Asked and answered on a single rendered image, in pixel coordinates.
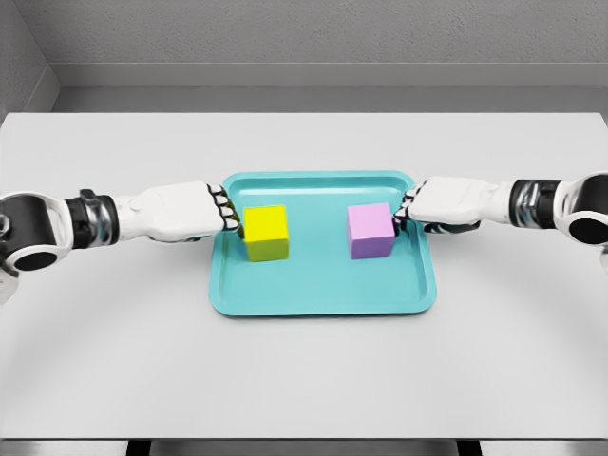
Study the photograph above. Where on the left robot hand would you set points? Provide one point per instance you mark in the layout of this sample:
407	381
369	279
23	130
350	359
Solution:
190	209

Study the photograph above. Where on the teal tray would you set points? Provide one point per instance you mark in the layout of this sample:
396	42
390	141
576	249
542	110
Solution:
323	280

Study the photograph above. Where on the yellow cube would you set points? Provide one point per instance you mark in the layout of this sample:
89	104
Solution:
266	233

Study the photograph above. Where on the pink cube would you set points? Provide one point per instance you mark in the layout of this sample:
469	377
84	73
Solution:
370	230

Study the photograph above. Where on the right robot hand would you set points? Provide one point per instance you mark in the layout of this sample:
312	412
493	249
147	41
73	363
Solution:
442	204

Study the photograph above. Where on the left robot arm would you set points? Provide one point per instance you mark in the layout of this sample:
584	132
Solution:
85	218

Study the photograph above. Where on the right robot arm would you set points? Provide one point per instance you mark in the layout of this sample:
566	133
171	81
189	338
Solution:
546	204

